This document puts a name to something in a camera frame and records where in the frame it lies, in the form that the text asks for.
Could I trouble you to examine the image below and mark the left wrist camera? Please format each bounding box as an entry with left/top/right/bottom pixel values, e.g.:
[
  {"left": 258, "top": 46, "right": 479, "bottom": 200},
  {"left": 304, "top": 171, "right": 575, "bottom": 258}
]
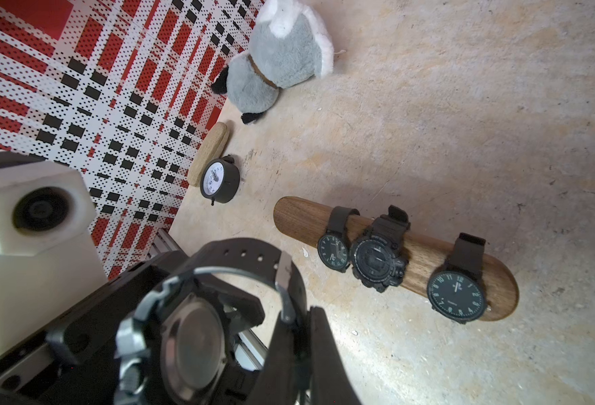
[{"left": 0, "top": 152, "right": 108, "bottom": 357}]

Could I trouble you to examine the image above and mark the black round face watch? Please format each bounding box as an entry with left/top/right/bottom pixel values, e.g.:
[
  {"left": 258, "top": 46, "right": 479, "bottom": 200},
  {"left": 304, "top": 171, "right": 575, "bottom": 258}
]
[{"left": 427, "top": 233, "right": 487, "bottom": 324}]

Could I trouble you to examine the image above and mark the black round alarm clock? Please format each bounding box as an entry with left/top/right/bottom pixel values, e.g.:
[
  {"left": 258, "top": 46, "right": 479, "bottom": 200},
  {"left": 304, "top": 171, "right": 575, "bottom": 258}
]
[{"left": 199, "top": 155, "right": 241, "bottom": 206}]

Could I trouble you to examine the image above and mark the black rugged sport watch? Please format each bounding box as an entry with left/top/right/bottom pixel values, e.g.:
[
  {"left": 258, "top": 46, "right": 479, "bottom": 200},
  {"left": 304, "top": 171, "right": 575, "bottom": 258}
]
[{"left": 351, "top": 205, "right": 410, "bottom": 293}]

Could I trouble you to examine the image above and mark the grey plush toy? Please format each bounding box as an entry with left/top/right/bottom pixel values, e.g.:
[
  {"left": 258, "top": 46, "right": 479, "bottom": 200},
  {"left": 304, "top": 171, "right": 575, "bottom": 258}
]
[{"left": 211, "top": 1, "right": 334, "bottom": 125}]

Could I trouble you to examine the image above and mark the oval wooden tray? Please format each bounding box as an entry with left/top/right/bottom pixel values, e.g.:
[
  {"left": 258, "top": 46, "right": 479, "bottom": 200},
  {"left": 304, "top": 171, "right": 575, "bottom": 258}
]
[{"left": 187, "top": 122, "right": 230, "bottom": 187}]

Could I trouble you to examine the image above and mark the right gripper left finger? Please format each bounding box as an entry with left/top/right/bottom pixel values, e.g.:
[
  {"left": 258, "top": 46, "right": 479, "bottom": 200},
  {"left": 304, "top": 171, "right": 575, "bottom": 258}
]
[{"left": 245, "top": 315, "right": 308, "bottom": 404}]

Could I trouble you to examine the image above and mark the wooden watch stand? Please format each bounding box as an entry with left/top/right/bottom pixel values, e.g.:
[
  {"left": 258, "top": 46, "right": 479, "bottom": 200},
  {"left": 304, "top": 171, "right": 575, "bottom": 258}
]
[{"left": 273, "top": 197, "right": 520, "bottom": 322}]

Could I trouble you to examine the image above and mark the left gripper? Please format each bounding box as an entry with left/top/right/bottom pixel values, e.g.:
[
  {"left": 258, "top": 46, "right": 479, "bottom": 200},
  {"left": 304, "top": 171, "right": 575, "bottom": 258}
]
[{"left": 0, "top": 251, "right": 186, "bottom": 404}]

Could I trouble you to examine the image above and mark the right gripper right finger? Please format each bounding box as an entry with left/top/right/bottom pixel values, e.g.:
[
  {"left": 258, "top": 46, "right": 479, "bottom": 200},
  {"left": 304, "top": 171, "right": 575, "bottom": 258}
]
[{"left": 309, "top": 306, "right": 361, "bottom": 405}]

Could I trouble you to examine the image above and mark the black watch strap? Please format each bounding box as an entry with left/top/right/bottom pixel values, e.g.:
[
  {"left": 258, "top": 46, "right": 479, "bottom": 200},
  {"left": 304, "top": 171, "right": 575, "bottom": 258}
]
[{"left": 317, "top": 206, "right": 361, "bottom": 274}]

